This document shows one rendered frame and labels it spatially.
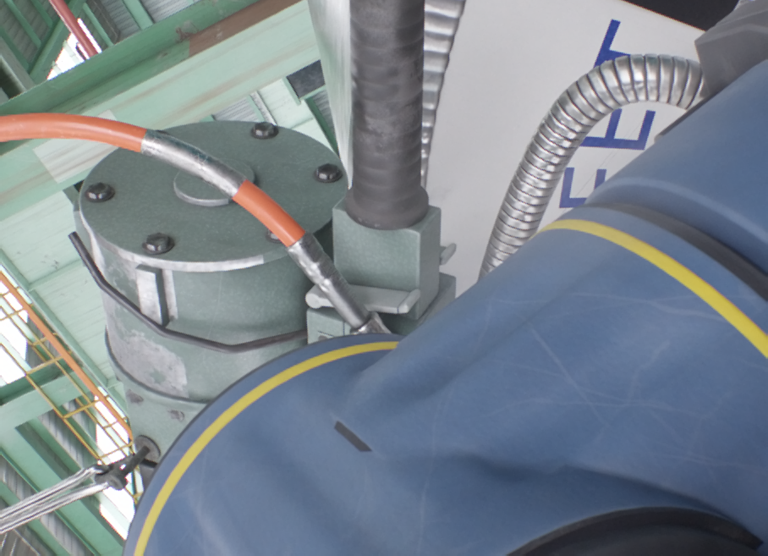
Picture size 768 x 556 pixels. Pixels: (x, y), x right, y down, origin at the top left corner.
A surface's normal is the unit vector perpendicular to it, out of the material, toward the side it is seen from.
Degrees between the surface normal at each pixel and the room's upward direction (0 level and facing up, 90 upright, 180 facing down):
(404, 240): 58
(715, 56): 25
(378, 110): 70
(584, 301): 95
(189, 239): 115
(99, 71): 90
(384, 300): 106
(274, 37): 90
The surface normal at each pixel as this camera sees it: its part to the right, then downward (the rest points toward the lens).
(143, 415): -0.45, 0.53
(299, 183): 0.00, -0.81
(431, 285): 0.89, 0.26
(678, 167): -0.46, -0.79
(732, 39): -0.77, 0.59
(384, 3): -0.07, 0.59
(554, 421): -0.17, -0.56
